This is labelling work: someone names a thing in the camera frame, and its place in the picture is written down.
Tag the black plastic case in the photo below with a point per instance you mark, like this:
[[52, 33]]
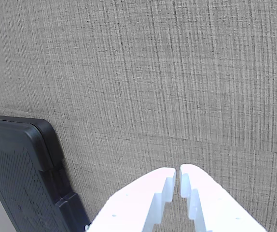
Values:
[[25, 174]]

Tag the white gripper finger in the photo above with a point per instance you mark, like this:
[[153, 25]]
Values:
[[131, 205], [213, 203]]

